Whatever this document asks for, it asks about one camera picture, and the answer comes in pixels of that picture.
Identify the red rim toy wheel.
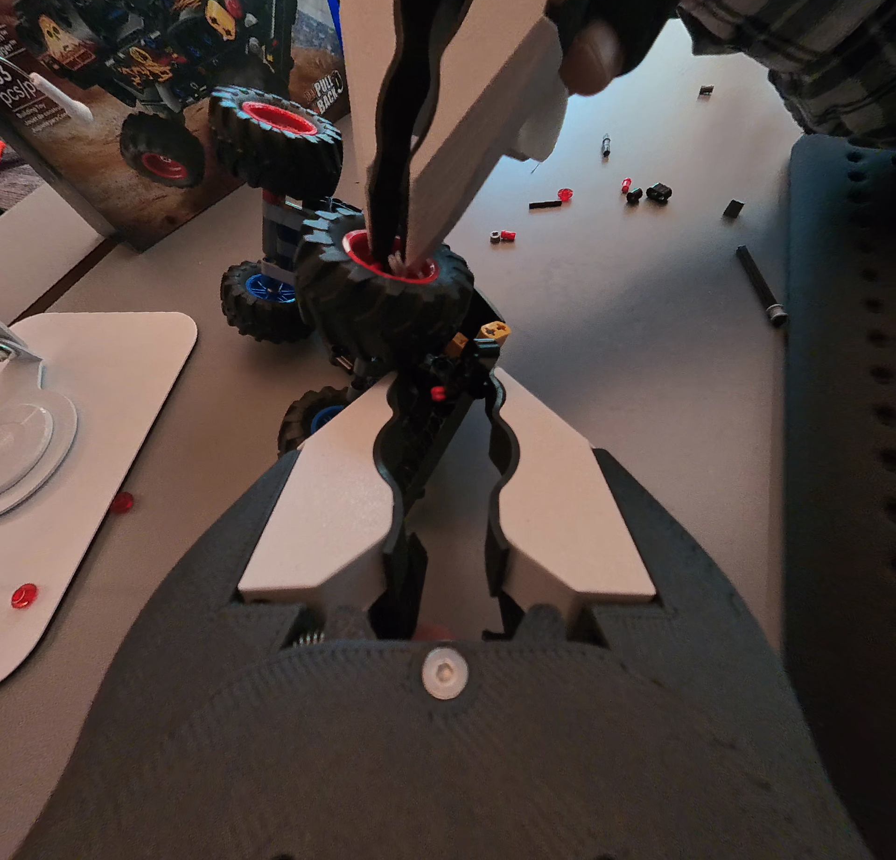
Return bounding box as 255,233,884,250
294,205,476,379

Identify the long black axle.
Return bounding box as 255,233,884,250
735,244,789,327

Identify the dark perforated chair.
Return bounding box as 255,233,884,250
783,134,896,860

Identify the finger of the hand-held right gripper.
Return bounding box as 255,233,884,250
400,0,569,267
339,0,436,259

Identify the grey desk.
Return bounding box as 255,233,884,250
0,16,806,847

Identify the white book stand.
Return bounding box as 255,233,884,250
0,74,199,684

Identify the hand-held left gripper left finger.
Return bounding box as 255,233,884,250
237,373,429,641

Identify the person's right hand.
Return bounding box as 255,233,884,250
562,21,625,98

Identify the monster truck toy box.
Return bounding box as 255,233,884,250
0,0,352,253

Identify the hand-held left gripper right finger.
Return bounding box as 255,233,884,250
484,368,659,626

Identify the brick-built monster truck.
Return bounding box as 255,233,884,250
207,84,515,500

